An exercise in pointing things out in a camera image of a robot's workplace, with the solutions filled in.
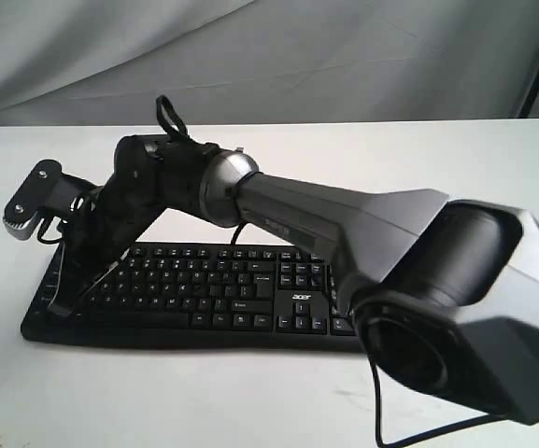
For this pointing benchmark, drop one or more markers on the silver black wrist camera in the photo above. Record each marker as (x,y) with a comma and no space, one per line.
(46,193)

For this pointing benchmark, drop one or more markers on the black acer keyboard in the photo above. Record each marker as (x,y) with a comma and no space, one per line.
(188,296)

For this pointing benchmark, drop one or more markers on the grey backdrop cloth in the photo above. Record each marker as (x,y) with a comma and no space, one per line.
(249,62)

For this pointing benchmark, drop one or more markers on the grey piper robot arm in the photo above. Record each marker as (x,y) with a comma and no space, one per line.
(443,294)

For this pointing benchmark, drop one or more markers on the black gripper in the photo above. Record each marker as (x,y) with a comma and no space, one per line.
(96,240)

